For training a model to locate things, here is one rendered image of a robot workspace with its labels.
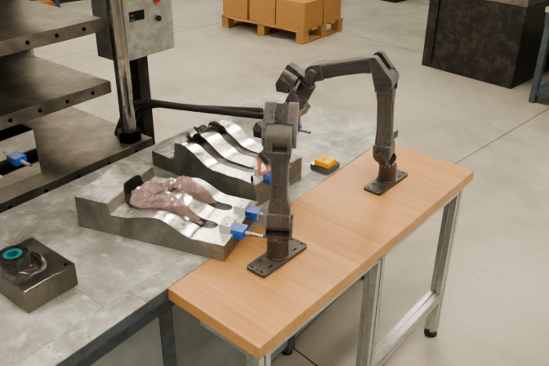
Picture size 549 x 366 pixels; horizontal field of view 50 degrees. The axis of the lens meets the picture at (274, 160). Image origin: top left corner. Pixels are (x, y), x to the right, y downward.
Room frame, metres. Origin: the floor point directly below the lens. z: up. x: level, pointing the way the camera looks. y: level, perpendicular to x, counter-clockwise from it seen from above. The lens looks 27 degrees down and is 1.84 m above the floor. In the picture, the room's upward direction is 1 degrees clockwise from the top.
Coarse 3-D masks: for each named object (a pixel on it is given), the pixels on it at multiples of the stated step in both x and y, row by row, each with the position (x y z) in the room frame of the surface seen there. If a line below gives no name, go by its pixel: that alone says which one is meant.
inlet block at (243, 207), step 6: (234, 204) 1.57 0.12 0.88; (240, 204) 1.57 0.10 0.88; (246, 204) 1.57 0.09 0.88; (234, 210) 1.56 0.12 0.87; (240, 210) 1.55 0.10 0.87; (246, 210) 1.55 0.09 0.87; (252, 210) 1.55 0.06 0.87; (258, 210) 1.55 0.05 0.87; (252, 216) 1.54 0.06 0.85; (258, 216) 1.55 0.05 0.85
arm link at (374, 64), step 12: (324, 60) 1.99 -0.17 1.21; (336, 60) 1.95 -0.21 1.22; (348, 60) 1.92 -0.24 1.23; (360, 60) 1.89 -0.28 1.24; (372, 60) 1.86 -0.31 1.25; (384, 60) 1.92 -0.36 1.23; (324, 72) 1.94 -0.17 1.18; (336, 72) 1.93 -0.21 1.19; (348, 72) 1.91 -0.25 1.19; (360, 72) 1.89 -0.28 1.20; (372, 72) 1.86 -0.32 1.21; (384, 72) 1.84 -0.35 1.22; (384, 84) 1.84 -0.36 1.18
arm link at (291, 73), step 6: (288, 66) 2.01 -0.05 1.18; (294, 66) 2.02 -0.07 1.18; (282, 72) 2.01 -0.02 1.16; (288, 72) 2.01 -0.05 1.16; (294, 72) 2.00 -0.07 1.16; (300, 72) 2.00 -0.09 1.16; (312, 72) 1.94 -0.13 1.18; (282, 78) 2.01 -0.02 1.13; (288, 78) 2.00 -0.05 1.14; (294, 78) 1.99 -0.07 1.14; (306, 78) 1.95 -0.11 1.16; (312, 78) 1.94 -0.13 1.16; (288, 84) 2.01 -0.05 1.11
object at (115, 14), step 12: (108, 0) 2.21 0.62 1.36; (120, 0) 2.22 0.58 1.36; (108, 12) 2.21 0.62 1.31; (120, 12) 2.22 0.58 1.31; (120, 24) 2.21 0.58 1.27; (120, 36) 2.21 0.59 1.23; (120, 48) 2.21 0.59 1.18; (120, 60) 2.21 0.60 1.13; (120, 72) 2.20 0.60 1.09; (120, 84) 2.21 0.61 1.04; (120, 96) 2.21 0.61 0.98; (132, 96) 2.24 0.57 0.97; (120, 108) 2.21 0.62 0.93; (132, 108) 2.22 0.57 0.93; (120, 120) 2.22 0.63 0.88; (132, 120) 2.22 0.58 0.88; (120, 132) 2.20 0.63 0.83; (132, 132) 2.20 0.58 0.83
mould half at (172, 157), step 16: (240, 128) 2.05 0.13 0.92; (176, 144) 1.89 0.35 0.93; (192, 144) 1.89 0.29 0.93; (224, 144) 1.94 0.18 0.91; (256, 144) 1.99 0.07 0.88; (160, 160) 1.95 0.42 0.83; (176, 160) 1.90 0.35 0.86; (192, 160) 1.85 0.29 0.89; (208, 160) 1.84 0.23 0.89; (240, 160) 1.86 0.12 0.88; (256, 160) 1.86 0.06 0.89; (192, 176) 1.85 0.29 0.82; (208, 176) 1.80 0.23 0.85; (224, 176) 1.76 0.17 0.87; (240, 176) 1.73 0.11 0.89; (224, 192) 1.76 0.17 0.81; (240, 192) 1.72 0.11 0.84; (256, 192) 1.68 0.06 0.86
